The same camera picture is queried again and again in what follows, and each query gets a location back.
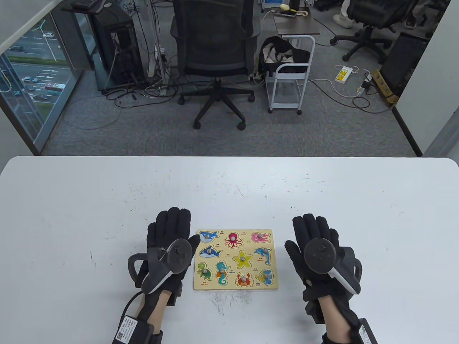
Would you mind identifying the person's left hand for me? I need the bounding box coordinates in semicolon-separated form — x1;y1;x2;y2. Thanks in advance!
145;207;200;305

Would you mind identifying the person's right hand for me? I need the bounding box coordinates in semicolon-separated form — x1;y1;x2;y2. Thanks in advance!
284;214;355;322

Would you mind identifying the blue dolphin puzzle piece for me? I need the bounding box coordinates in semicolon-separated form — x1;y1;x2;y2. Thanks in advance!
255;247;272;266

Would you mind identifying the wooden sea animal puzzle frame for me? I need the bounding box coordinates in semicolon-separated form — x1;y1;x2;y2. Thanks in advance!
194;229;279;291

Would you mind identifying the seahorse puzzle piece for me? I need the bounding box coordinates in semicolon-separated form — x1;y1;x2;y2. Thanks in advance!
215;261;230;286

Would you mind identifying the blue yellow fish puzzle piece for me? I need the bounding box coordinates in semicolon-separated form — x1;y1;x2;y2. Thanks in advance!
255;269;275;286

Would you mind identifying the yellow starfish puzzle piece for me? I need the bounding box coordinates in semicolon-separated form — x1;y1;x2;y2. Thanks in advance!
233;250;256;269

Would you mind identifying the person's left forearm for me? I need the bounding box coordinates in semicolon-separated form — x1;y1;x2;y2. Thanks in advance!
134;290;172;344

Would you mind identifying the person's right forearm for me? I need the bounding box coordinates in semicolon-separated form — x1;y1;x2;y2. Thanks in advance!
319;296;363;344

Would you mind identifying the black grey hand controller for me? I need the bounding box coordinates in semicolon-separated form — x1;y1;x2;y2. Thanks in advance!
303;238;363;295
128;239;192;294

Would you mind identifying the white yellow power strip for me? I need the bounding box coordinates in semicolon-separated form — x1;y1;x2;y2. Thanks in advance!
335;66;354;85

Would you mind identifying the cardboard box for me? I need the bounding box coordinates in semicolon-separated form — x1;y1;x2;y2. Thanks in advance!
371;68;399;105

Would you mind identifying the white rolling cart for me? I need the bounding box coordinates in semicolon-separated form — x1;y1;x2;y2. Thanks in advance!
267;35;316;115

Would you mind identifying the black bag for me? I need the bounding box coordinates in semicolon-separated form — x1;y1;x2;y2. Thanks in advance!
258;36;312;77

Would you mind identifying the black computer tower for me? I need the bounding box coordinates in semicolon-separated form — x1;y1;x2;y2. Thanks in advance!
93;6;146;91

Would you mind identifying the white metal desk leg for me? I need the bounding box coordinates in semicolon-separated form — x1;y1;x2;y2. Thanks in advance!
150;0;170;96

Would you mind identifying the black cabinet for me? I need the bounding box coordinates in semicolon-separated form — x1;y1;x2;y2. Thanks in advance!
379;32;429;97

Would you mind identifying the black mesh office chair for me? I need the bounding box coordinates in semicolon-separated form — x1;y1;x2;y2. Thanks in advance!
170;0;261;130

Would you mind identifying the glass window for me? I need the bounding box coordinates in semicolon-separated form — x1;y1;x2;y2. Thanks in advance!
0;9;85;155

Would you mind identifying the dark brown side table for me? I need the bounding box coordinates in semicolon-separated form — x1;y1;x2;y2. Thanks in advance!
274;8;321;36

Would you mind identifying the black swivel chair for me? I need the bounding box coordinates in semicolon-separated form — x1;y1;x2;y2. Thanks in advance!
329;0;420;64

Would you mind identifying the black keyboard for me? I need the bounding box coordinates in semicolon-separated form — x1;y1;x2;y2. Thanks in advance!
71;0;108;14

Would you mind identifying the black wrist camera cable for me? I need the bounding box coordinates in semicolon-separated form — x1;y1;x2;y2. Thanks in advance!
123;291;144;317

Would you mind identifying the black floor cable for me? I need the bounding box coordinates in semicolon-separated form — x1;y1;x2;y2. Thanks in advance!
308;81;395;114

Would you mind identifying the tangle of floor cables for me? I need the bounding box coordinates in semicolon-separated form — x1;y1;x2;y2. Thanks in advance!
101;70;180;108

